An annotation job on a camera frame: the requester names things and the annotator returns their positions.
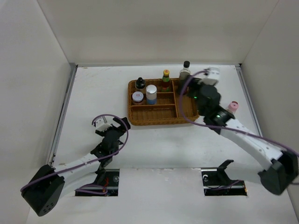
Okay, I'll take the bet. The small black-capped glass jar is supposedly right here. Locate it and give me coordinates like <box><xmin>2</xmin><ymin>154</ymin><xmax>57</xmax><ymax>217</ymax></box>
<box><xmin>135</xmin><ymin>77</ymin><xmax>146</xmax><ymax>94</ymax></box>

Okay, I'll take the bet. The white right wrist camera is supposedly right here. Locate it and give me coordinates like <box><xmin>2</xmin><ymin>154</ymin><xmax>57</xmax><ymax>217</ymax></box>
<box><xmin>202</xmin><ymin>67</ymin><xmax>220</xmax><ymax>86</ymax></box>

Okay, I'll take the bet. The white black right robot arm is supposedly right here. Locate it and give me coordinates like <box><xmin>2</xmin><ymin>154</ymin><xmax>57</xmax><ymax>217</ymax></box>
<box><xmin>182</xmin><ymin>75</ymin><xmax>299</xmax><ymax>196</ymax></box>

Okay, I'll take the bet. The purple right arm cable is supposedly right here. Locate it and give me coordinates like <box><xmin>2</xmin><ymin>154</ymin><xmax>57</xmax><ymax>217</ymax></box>
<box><xmin>178</xmin><ymin>70</ymin><xmax>299</xmax><ymax>157</ymax></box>

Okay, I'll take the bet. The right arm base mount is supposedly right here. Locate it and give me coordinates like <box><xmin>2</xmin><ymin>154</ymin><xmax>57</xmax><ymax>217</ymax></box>
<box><xmin>201</xmin><ymin>160</ymin><xmax>247</xmax><ymax>196</ymax></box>

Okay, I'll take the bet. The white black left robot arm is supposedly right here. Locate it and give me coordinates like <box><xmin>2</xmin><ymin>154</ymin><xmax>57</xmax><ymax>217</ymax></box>
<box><xmin>20</xmin><ymin>114</ymin><xmax>131</xmax><ymax>217</ymax></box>

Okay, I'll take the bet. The red sauce bottle green label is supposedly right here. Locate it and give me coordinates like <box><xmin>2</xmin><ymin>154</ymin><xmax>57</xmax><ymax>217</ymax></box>
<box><xmin>161</xmin><ymin>70</ymin><xmax>170</xmax><ymax>92</ymax></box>

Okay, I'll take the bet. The tall soy sauce bottle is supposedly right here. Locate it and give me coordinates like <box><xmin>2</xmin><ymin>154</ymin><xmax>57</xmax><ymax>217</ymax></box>
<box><xmin>177</xmin><ymin>61</ymin><xmax>191</xmax><ymax>94</ymax></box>

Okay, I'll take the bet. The white-lid spice jar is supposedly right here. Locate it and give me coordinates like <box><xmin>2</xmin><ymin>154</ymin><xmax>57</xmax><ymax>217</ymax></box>
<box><xmin>132</xmin><ymin>91</ymin><xmax>144</xmax><ymax>105</ymax></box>

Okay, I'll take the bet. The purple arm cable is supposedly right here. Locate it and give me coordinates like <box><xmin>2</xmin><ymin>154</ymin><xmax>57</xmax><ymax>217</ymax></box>
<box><xmin>178</xmin><ymin>70</ymin><xmax>299</xmax><ymax>157</ymax></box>
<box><xmin>20</xmin><ymin>114</ymin><xmax>131</xmax><ymax>196</ymax></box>

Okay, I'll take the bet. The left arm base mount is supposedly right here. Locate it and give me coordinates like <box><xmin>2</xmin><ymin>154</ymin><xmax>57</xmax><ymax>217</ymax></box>
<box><xmin>75</xmin><ymin>169</ymin><xmax>120</xmax><ymax>197</ymax></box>

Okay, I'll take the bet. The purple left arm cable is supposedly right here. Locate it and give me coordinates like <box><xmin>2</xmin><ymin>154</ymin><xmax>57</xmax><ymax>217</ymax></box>
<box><xmin>20</xmin><ymin>114</ymin><xmax>131</xmax><ymax>196</ymax></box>

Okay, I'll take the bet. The pink-lid spice jar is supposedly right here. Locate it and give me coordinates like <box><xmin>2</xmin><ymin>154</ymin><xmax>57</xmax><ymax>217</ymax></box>
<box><xmin>226</xmin><ymin>101</ymin><xmax>239</xmax><ymax>114</ymax></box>

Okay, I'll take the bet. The silver-lid jar blue label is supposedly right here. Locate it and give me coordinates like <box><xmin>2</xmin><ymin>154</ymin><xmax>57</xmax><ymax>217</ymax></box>
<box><xmin>146</xmin><ymin>84</ymin><xmax>157</xmax><ymax>105</ymax></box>

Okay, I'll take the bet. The brown wicker divided tray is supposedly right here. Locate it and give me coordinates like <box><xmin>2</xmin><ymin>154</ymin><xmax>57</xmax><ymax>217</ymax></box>
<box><xmin>128</xmin><ymin>78</ymin><xmax>187</xmax><ymax>126</ymax></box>

